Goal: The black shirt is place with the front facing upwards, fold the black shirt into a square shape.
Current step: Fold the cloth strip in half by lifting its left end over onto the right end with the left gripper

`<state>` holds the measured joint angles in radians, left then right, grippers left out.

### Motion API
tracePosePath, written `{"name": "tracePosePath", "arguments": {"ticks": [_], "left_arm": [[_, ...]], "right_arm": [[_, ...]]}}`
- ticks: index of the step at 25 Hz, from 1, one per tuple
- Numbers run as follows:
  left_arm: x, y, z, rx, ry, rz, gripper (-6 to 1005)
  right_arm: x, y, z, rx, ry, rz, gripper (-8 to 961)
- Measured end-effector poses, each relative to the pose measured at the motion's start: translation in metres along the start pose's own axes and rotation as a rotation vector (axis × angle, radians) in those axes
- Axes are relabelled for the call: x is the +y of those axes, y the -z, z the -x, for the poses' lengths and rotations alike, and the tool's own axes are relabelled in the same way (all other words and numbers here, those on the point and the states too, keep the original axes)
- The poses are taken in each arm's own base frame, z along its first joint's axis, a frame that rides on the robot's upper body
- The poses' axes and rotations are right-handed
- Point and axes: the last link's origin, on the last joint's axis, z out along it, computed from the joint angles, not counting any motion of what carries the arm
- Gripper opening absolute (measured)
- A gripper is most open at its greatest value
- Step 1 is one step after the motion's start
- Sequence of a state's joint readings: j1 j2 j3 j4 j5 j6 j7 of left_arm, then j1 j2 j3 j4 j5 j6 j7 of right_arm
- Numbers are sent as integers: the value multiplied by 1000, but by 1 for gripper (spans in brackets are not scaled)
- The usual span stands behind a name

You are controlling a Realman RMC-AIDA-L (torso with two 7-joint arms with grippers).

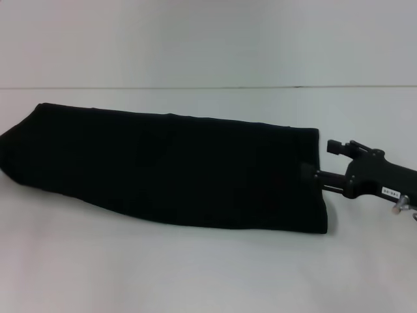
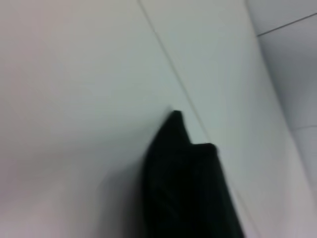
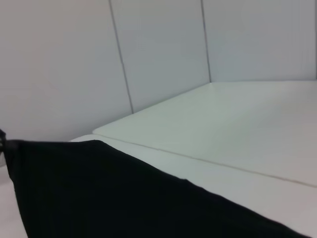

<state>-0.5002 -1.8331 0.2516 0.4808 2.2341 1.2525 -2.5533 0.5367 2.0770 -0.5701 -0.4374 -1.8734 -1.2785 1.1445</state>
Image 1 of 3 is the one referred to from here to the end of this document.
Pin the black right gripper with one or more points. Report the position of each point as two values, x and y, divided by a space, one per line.
381 177

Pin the black shirt with FREE print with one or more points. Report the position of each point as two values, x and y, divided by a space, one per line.
163 169

